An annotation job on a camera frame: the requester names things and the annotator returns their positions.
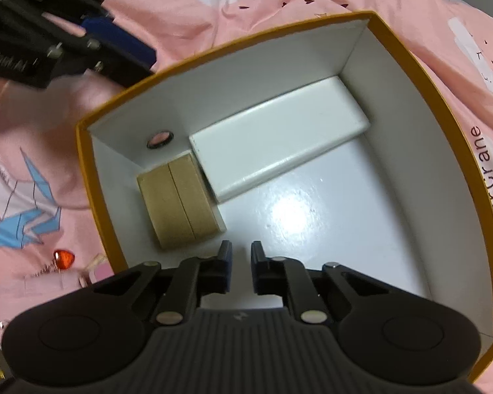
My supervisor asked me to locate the red heart ornament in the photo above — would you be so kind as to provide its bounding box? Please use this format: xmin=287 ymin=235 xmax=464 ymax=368
xmin=53 ymin=250 xmax=76 ymax=272

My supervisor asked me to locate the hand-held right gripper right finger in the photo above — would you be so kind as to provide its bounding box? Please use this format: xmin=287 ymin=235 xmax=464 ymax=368
xmin=250 ymin=241 xmax=389 ymax=326

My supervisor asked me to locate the brown cardboard box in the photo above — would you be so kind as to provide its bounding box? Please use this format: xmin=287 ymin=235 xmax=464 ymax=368
xmin=137 ymin=150 xmax=226 ymax=250

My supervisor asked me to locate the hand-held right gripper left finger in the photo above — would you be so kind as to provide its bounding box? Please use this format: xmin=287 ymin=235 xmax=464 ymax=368
xmin=92 ymin=240 xmax=233 ymax=330

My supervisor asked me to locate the pink printed blanket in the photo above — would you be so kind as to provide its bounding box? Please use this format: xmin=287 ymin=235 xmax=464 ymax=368
xmin=0 ymin=0 xmax=493 ymax=394

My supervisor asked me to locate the orange cardboard box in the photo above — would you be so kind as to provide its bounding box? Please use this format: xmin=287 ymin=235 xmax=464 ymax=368
xmin=75 ymin=10 xmax=493 ymax=384

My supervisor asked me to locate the white rectangular box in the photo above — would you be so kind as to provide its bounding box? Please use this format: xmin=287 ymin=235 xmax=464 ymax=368
xmin=189 ymin=76 xmax=371 ymax=204

